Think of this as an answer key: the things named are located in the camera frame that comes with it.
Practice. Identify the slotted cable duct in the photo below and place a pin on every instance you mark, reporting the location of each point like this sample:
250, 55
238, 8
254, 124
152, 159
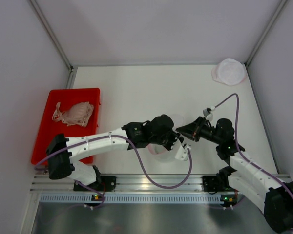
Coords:
138, 198

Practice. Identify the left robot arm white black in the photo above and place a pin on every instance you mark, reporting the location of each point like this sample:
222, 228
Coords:
64, 154

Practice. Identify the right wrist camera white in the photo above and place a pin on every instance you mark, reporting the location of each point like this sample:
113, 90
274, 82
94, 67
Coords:
208, 113

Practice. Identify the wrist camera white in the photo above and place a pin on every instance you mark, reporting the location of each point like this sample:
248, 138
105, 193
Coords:
182, 151
208, 113

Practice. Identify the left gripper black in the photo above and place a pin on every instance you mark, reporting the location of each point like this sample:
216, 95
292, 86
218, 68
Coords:
171, 139

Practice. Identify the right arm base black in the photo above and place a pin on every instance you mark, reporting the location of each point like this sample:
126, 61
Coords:
217, 183

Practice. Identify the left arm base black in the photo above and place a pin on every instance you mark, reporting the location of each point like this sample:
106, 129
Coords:
104, 184

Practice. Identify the white mesh laundry bag pink trim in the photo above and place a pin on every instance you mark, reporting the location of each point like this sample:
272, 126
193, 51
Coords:
160, 153

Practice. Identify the pink lace bra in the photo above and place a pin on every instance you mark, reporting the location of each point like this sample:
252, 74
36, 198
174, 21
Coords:
78, 114

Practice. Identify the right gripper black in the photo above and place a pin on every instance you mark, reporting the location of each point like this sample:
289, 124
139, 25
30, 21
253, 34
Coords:
198, 129

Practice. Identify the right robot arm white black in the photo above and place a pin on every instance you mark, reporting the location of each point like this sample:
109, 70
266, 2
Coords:
271, 195

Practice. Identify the red plastic bin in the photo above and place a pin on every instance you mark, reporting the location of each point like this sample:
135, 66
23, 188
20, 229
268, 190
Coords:
49, 128

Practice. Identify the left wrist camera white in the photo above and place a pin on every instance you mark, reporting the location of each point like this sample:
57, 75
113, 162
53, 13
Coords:
182, 151

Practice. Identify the spare white mesh laundry bag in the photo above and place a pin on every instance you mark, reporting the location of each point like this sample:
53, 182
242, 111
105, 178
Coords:
229, 72

